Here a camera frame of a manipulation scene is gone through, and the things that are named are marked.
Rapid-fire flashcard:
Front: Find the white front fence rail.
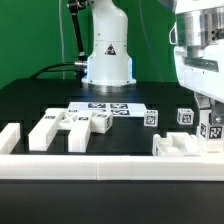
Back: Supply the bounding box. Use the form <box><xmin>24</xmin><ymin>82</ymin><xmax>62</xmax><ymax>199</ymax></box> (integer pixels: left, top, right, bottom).
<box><xmin>0</xmin><ymin>155</ymin><xmax>224</xmax><ymax>181</ymax></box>

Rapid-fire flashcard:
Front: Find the white left fence rail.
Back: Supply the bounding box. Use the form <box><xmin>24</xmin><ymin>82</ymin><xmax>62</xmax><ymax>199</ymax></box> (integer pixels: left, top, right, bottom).
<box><xmin>0</xmin><ymin>123</ymin><xmax>20</xmax><ymax>155</ymax></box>

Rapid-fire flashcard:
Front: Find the black cable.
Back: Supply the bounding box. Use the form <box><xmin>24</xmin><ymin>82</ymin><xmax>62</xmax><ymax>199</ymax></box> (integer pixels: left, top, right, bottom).
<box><xmin>29</xmin><ymin>61</ymin><xmax>88</xmax><ymax>80</ymax></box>

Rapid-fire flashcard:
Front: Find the black camera stand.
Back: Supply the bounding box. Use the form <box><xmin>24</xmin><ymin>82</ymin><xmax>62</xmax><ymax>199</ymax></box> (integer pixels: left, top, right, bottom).
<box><xmin>67</xmin><ymin>0</ymin><xmax>88</xmax><ymax>61</ymax></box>

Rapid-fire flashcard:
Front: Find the tagged white cube left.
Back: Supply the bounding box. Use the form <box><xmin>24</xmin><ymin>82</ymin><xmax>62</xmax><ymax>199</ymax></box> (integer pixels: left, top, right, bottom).
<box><xmin>144</xmin><ymin>110</ymin><xmax>159</xmax><ymax>127</ymax></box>

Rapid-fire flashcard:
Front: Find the white fence rail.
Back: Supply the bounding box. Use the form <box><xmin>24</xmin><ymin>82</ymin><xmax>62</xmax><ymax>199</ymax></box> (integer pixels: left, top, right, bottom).
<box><xmin>0</xmin><ymin>155</ymin><xmax>224</xmax><ymax>181</ymax></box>
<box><xmin>0</xmin><ymin>123</ymin><xmax>20</xmax><ymax>155</ymax></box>

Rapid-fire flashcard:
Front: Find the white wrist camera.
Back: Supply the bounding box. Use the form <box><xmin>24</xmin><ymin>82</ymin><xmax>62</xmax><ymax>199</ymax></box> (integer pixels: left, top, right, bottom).
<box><xmin>169</xmin><ymin>24</ymin><xmax>178</xmax><ymax>45</ymax></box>

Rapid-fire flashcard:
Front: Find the white chair seat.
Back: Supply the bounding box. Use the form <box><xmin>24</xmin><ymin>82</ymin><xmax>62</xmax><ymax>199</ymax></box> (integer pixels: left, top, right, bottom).
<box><xmin>152</xmin><ymin>132</ymin><xmax>200</xmax><ymax>157</ymax></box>

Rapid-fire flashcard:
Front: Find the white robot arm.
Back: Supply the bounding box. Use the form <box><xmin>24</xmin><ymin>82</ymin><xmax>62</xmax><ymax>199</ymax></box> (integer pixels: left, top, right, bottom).
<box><xmin>83</xmin><ymin>0</ymin><xmax>224</xmax><ymax>125</ymax></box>

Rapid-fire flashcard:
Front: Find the white tag sheet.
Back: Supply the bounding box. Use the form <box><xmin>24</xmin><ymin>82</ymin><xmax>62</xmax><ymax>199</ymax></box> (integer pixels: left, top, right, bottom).
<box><xmin>68</xmin><ymin>102</ymin><xmax>146</xmax><ymax>117</ymax></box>

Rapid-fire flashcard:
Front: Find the tagged white cube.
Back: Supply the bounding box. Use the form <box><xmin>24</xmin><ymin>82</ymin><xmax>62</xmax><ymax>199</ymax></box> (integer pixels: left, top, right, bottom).
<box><xmin>144</xmin><ymin>110</ymin><xmax>159</xmax><ymax>127</ymax></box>
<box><xmin>177</xmin><ymin>108</ymin><xmax>194</xmax><ymax>125</ymax></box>

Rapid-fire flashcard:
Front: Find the white chair back frame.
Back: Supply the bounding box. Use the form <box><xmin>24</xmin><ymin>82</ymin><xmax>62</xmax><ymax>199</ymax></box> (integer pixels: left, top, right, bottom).
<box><xmin>28</xmin><ymin>108</ymin><xmax>93</xmax><ymax>153</ymax></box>

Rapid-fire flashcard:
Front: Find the tagged white cube right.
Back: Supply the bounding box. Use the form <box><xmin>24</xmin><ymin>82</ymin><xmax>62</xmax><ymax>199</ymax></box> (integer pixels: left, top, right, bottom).
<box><xmin>177</xmin><ymin>108</ymin><xmax>194</xmax><ymax>125</ymax></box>

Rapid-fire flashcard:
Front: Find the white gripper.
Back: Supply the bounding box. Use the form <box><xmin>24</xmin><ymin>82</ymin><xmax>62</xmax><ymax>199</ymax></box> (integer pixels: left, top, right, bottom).
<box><xmin>174</xmin><ymin>44</ymin><xmax>224</xmax><ymax>125</ymax></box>

